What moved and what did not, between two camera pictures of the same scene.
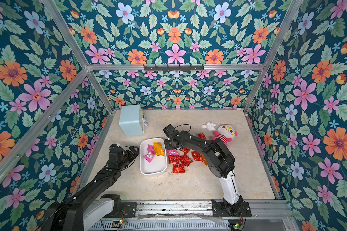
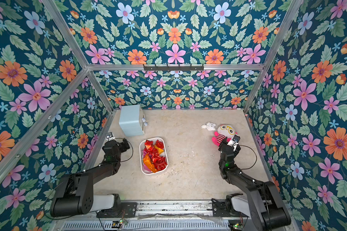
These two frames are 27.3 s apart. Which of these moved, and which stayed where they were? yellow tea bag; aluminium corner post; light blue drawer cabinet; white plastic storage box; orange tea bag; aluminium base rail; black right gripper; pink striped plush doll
Moved: black right gripper; orange tea bag
Stayed: yellow tea bag; aluminium base rail; pink striped plush doll; light blue drawer cabinet; white plastic storage box; aluminium corner post
